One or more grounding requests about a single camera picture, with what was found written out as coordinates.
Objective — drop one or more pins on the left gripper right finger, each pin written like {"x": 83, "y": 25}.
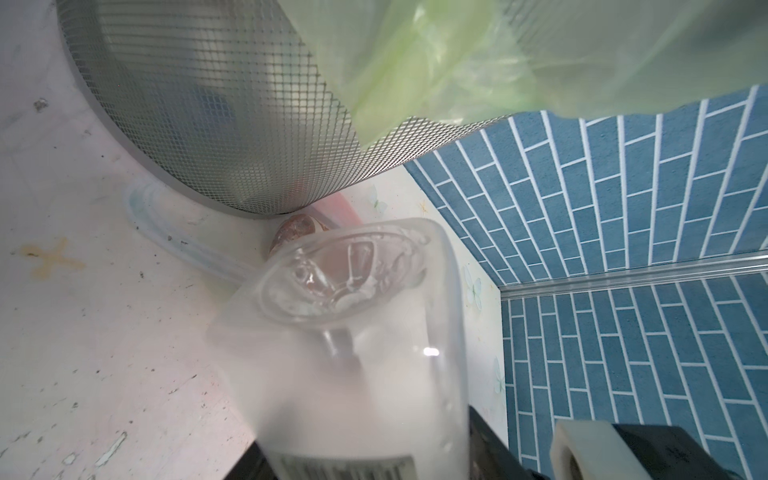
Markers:
{"x": 490, "y": 459}

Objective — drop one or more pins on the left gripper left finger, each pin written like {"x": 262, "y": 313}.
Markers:
{"x": 252, "y": 465}

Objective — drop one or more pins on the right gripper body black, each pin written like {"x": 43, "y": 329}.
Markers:
{"x": 669, "y": 452}

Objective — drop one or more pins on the clear frosted bottle white cap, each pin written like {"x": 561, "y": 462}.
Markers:
{"x": 345, "y": 355}

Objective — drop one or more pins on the brown coffee bottle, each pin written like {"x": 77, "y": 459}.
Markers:
{"x": 295, "y": 227}

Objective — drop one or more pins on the mesh bin with green bag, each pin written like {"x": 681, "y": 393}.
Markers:
{"x": 265, "y": 107}

